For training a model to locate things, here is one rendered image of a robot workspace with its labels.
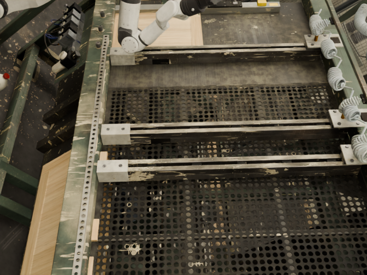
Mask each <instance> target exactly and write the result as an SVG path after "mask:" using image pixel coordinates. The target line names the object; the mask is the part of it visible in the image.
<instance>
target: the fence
mask: <svg viewBox="0 0 367 275"><path fill-rule="evenodd" d="M269 3H278V5H277V6H270V5H269ZM162 6H163V4H142V5H140V12H139V13H155V12H157V11H158V10H159V9H160V8H161V7H162ZM119 9H120V5H116V7H115V13H119ZM279 12H280V4H279V2H267V6H258V5H257V2H245V3H242V7H237V8H208V7H206V8H205V11H204V12H202V13H200V14H235V13H279Z"/></svg>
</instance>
